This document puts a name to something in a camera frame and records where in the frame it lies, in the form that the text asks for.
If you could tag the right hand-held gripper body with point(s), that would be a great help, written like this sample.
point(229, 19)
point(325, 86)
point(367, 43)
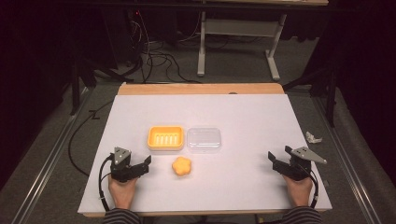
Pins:
point(297, 169)

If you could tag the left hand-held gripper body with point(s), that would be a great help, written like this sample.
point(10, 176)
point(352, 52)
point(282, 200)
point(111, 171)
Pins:
point(120, 170)

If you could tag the yellow soap dish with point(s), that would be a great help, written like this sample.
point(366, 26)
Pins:
point(165, 138)

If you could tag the yellow flower-shaped soap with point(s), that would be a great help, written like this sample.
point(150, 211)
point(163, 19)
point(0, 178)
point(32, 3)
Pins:
point(181, 166)

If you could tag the clear plastic lid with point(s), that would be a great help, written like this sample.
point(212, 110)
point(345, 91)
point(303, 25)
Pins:
point(204, 140)

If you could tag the person's left hand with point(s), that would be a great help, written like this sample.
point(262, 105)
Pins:
point(122, 193)

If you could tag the person's right hand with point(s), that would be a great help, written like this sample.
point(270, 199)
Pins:
point(299, 192)

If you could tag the white table mat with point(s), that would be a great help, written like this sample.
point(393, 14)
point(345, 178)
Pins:
point(236, 118)

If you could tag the black metal stand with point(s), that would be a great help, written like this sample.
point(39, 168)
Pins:
point(75, 84)
point(330, 93)

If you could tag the metal floor rail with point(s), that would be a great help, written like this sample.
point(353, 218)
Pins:
point(345, 168)
point(51, 158)

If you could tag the white metal desk frame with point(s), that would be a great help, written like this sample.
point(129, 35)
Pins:
point(239, 27)

